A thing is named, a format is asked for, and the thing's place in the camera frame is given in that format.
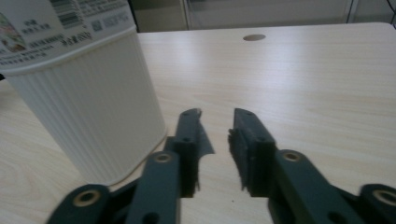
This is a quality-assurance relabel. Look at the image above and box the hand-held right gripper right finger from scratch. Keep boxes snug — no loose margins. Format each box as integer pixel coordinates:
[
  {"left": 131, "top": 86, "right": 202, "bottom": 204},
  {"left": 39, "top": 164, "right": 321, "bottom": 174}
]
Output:
[{"left": 228, "top": 107, "right": 278, "bottom": 199}]

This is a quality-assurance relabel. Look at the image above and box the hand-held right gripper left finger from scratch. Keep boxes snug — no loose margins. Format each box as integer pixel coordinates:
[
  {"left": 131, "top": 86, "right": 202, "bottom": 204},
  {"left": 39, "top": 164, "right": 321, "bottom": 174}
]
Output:
[{"left": 163, "top": 107, "right": 216, "bottom": 199}]

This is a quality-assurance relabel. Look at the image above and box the round table cable hole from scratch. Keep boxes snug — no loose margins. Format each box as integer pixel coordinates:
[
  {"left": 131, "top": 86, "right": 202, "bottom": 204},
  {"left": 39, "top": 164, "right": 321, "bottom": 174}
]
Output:
[{"left": 242, "top": 34, "right": 267, "bottom": 42}]

